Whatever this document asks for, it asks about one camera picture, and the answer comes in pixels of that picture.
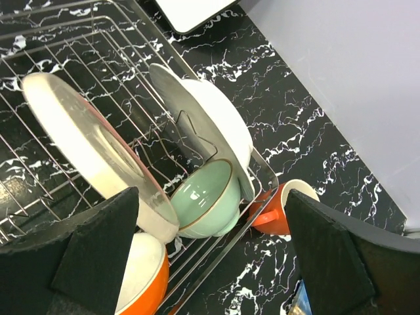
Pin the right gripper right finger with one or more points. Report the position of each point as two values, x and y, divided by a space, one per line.
349 266

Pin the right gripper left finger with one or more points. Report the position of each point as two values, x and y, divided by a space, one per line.
75 266

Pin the orange bowl white inside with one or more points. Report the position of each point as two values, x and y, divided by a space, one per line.
146 276

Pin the pink plate with leaf sprig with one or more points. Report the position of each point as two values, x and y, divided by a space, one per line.
97 151

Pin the mint green bowl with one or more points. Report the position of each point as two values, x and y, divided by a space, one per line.
207 202

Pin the white fluted plate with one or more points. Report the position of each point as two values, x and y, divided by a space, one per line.
211 121

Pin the Animal Farm book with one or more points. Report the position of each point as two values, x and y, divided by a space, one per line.
299 303

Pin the orange mug white inside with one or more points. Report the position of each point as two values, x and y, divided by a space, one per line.
272 219

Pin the white dry-erase board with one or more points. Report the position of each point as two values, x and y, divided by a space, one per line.
185 16

